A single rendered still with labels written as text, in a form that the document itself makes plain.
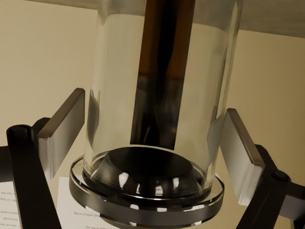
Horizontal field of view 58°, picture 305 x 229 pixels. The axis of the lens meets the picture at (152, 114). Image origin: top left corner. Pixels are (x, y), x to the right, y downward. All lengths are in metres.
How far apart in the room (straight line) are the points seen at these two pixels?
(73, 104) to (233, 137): 0.11
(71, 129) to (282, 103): 0.76
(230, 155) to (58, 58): 0.70
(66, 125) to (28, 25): 0.71
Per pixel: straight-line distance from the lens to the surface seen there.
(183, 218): 0.16
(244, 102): 0.84
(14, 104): 0.89
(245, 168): 0.16
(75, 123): 0.20
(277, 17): 0.65
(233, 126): 0.19
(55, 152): 0.16
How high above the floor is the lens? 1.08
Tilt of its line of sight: 9 degrees up
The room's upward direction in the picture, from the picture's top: 173 degrees counter-clockwise
